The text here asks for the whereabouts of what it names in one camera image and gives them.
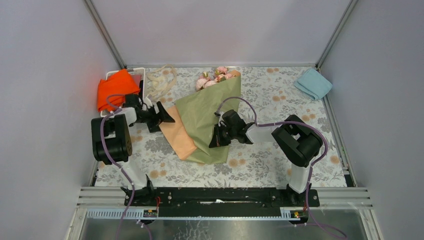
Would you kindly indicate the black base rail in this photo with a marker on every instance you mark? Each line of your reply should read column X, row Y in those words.
column 248, row 202

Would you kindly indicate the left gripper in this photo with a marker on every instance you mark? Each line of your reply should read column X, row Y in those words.
column 154, row 125

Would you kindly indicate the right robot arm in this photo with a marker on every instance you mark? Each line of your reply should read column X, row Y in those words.
column 299, row 143

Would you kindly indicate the brown kraft wrapping paper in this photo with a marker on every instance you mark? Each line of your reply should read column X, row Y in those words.
column 194, row 117

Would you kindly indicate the white plastic basket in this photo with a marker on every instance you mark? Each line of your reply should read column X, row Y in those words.
column 131, row 100

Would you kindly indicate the orange cloth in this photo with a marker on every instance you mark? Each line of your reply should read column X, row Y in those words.
column 119, row 83

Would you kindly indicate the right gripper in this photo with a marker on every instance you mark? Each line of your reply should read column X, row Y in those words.
column 217, row 140

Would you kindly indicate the pink fake rose stem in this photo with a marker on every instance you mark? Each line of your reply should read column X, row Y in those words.
column 222, row 73

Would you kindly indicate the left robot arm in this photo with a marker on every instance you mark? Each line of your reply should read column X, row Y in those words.
column 111, row 139

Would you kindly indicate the peach fake rose stem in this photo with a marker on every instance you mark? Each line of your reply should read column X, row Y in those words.
column 205, row 80

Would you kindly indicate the light blue cloth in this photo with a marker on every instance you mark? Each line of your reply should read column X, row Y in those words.
column 313, row 84

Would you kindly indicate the beige ribbon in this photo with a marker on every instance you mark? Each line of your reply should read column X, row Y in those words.
column 158, row 84

